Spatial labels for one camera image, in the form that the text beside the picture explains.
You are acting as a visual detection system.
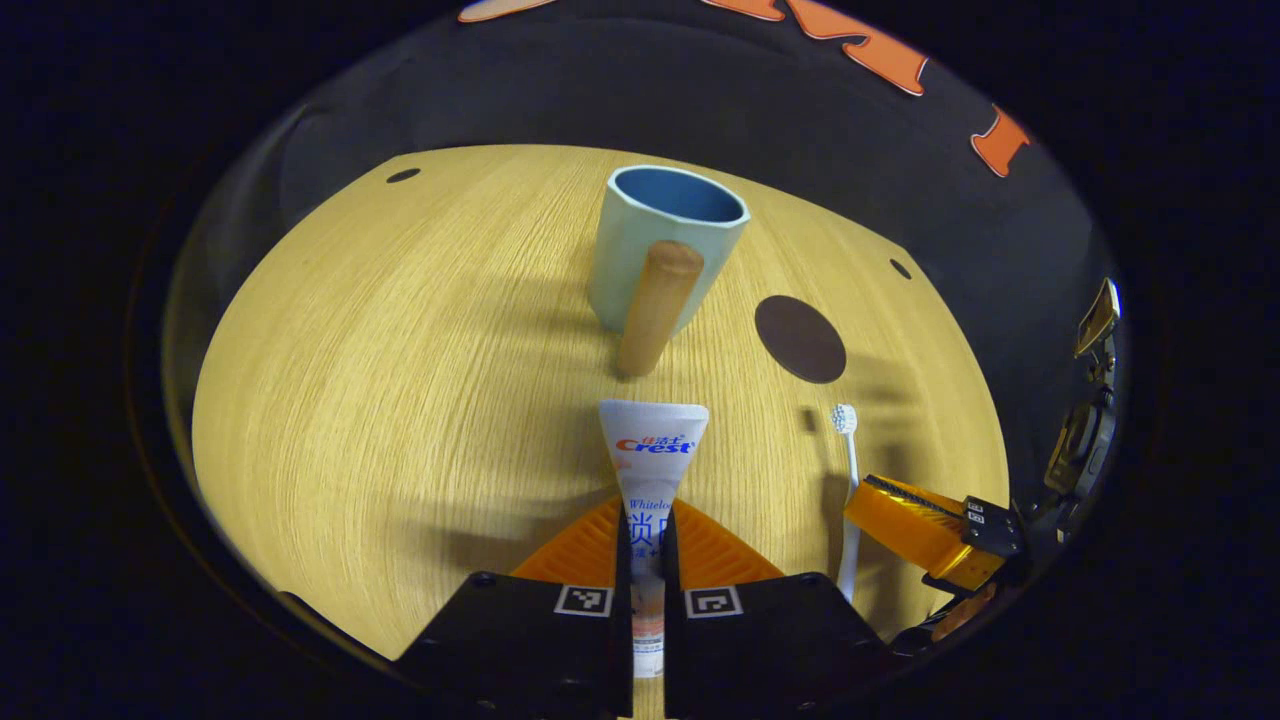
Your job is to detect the white toothbrush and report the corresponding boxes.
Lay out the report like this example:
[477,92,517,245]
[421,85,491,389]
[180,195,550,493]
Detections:
[831,403,863,604]

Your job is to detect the dark brown round coaster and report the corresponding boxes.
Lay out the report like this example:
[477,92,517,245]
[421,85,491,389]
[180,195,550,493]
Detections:
[754,295,848,385]

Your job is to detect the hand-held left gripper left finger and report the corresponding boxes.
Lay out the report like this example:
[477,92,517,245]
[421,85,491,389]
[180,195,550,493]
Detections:
[395,497,636,720]

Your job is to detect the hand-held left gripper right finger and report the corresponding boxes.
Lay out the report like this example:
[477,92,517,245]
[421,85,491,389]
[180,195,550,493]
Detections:
[662,500,896,720]

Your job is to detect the white toothpaste tube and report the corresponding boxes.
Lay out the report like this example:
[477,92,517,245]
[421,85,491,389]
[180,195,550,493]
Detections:
[597,399,711,679]

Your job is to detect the pale blue cup wooden handle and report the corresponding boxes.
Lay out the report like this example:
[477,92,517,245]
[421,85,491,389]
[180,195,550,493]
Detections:
[587,165,751,379]

